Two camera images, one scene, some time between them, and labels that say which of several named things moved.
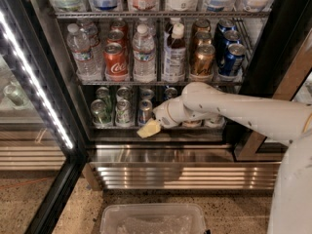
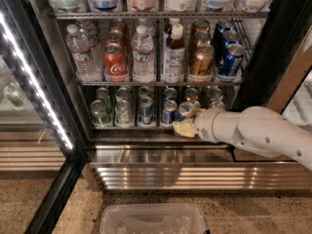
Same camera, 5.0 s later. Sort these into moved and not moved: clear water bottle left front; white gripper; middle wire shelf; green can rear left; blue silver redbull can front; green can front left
Moved: white gripper; blue silver redbull can front
Not moved: clear water bottle left front; green can rear left; middle wire shelf; green can front left
